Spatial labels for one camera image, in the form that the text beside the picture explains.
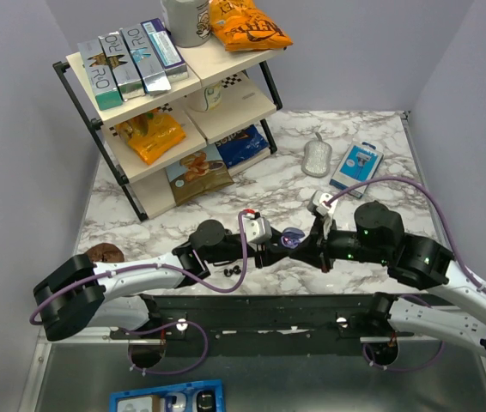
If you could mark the blue chips bag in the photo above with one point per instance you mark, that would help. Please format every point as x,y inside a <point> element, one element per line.
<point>241,146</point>

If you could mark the silver brown toothpaste box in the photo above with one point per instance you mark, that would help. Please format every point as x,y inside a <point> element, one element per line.
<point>124,70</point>

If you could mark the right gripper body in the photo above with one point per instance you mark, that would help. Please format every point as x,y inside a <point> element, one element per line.
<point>340,245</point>

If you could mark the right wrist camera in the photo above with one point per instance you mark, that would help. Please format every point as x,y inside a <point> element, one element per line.
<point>323,206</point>

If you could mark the blue razor package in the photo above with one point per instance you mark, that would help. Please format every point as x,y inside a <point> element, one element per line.
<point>359,163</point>

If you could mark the brown snack bag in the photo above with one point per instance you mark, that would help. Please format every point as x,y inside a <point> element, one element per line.
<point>201,172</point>

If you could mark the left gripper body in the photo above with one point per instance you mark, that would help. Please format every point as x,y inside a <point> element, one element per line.
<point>256,251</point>

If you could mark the white cup middle shelf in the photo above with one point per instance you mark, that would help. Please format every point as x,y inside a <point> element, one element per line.
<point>206,98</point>

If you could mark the orange snack bag middle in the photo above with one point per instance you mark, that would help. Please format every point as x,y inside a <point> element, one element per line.
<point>151,134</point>

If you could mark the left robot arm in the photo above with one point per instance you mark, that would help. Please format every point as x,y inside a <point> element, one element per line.
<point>81,293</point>

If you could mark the three tier shelf rack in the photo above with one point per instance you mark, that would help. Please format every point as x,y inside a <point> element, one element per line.
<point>224,92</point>

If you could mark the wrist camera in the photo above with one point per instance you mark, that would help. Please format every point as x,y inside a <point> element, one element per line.
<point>257,231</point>
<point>323,206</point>

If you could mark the silver blue toothpaste box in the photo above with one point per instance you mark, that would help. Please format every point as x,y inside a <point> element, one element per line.
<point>148,65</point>

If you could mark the teal silver toothpaste box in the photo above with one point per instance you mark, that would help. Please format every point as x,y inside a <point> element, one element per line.
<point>103,85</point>

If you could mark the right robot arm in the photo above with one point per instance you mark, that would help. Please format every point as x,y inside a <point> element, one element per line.
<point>413,260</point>

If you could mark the lavender earbud charging case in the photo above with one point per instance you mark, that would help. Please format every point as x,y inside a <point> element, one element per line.
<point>292,237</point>

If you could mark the black mounting rail base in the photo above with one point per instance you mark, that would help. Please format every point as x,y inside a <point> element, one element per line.
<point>261,325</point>

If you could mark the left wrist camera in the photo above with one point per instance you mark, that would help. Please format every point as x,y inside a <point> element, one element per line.
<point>257,231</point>

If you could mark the orange chips bag top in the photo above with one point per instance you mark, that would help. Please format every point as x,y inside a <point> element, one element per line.
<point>242,26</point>

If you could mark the purple white box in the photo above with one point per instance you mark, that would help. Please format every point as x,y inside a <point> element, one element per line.
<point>172,62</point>

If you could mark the blue tray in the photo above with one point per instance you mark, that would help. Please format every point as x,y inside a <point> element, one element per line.
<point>204,395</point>

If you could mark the grey printed mug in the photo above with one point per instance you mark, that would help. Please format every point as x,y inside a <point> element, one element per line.
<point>188,21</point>

